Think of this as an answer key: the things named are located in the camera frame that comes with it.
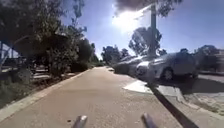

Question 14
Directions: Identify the distant group of trees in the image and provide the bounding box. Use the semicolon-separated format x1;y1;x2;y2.
100;44;132;66

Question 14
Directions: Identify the overhanging tree foliage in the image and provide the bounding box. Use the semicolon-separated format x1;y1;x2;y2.
114;0;184;18

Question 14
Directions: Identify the planted ground strip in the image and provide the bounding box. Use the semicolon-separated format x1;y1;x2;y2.
0;70;83;109

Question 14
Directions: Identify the silver car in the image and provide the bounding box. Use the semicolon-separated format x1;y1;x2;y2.
134;50;200;83

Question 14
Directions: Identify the dark parked car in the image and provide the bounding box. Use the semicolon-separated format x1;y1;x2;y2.
112;54;149;77

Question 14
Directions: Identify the row of trees and bushes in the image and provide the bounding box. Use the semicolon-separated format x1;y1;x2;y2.
0;0;101;83

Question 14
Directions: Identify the pale concrete strip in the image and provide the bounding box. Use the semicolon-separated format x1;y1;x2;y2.
122;79;224;128

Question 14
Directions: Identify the pale concrete kerb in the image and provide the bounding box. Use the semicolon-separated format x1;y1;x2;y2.
0;68;95;123

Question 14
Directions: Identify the brown paved path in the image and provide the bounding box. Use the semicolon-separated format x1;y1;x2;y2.
0;65;188;128

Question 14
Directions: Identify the robot's own part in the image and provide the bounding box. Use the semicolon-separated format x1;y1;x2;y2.
71;114;89;128
140;112;158;128

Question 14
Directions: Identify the tall grey pole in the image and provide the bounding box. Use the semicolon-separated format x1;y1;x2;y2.
146;1;159;85

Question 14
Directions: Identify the tall tree behind cars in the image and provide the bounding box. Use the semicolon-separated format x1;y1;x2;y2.
128;26;168;58

